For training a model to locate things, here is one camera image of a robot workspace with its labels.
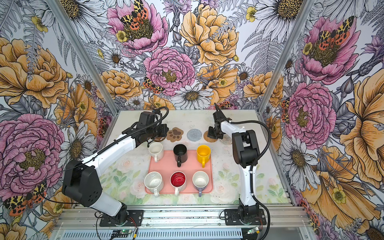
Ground pink silicone tray mat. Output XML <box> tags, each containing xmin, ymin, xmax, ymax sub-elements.
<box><xmin>148</xmin><ymin>150</ymin><xmax>214</xmax><ymax>195</ymax></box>

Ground brown paw shaped coaster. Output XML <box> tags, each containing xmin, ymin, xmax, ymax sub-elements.
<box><xmin>166</xmin><ymin>127</ymin><xmax>184</xmax><ymax>143</ymax></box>

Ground dark brown round coaster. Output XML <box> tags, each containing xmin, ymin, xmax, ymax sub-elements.
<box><xmin>154</xmin><ymin>137</ymin><xmax>166</xmax><ymax>142</ymax></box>

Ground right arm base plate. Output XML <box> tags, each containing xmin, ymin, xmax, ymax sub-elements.
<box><xmin>222</xmin><ymin>209</ymin><xmax>267</xmax><ymax>226</ymax></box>

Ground black mug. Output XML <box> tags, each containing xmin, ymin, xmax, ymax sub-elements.
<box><xmin>173</xmin><ymin>144</ymin><xmax>188</xmax><ymax>168</ymax></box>

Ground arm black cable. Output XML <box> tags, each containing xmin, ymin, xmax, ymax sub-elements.
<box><xmin>35</xmin><ymin>106</ymin><xmax>170</xmax><ymax>208</ymax></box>
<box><xmin>213</xmin><ymin>102</ymin><xmax>272</xmax><ymax>240</ymax></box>

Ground woven rattan round coaster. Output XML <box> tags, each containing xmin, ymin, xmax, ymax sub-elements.
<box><xmin>203</xmin><ymin>131</ymin><xmax>217</xmax><ymax>143</ymax></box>

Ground white mug back left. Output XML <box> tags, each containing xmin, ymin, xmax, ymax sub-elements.
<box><xmin>148</xmin><ymin>142</ymin><xmax>164</xmax><ymax>163</ymax></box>

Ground circuit board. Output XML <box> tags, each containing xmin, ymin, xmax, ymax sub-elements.
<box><xmin>110</xmin><ymin>230</ymin><xmax>137</xmax><ymax>240</ymax></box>
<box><xmin>247</xmin><ymin>227</ymin><xmax>260</xmax><ymax>235</ymax></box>

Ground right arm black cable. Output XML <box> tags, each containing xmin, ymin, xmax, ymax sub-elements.
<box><xmin>213</xmin><ymin>102</ymin><xmax>272</xmax><ymax>240</ymax></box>

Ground red inside mug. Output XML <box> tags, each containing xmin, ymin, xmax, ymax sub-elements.
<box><xmin>170</xmin><ymin>172</ymin><xmax>187</xmax><ymax>196</ymax></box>

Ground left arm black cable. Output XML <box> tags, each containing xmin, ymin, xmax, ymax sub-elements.
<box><xmin>35</xmin><ymin>106</ymin><xmax>170</xmax><ymax>208</ymax></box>

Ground clear patterned round coaster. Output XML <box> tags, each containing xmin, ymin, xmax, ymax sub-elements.
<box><xmin>220</xmin><ymin>134</ymin><xmax>232</xmax><ymax>146</ymax></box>

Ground white lavender mug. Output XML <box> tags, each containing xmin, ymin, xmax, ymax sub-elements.
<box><xmin>192</xmin><ymin>171</ymin><xmax>209</xmax><ymax>198</ymax></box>

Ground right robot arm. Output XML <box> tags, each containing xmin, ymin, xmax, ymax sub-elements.
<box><xmin>208</xmin><ymin>110</ymin><xmax>260</xmax><ymax>224</ymax></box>

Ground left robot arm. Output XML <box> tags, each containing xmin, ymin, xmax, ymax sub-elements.
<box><xmin>62</xmin><ymin>107</ymin><xmax>169</xmax><ymax>226</ymax></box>

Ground aluminium front rail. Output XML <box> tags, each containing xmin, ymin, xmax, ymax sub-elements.
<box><xmin>54</xmin><ymin>205</ymin><xmax>311</xmax><ymax>230</ymax></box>

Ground grey round felt coaster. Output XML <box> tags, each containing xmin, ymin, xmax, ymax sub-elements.
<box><xmin>187</xmin><ymin>129</ymin><xmax>203</xmax><ymax>142</ymax></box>

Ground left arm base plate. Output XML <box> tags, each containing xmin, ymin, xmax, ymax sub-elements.
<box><xmin>100</xmin><ymin>210</ymin><xmax>144</xmax><ymax>227</ymax></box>

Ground white mug front left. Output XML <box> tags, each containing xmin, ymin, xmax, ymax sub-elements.
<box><xmin>144</xmin><ymin>172</ymin><xmax>164</xmax><ymax>198</ymax></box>

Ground left circuit board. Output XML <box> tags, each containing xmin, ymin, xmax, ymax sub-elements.
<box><xmin>110</xmin><ymin>230</ymin><xmax>137</xmax><ymax>240</ymax></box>

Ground right circuit board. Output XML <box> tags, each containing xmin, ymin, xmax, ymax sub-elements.
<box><xmin>247</xmin><ymin>227</ymin><xmax>260</xmax><ymax>235</ymax></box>

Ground yellow mug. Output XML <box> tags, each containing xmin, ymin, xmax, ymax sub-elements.
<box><xmin>197</xmin><ymin>145</ymin><xmax>211</xmax><ymax>168</ymax></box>

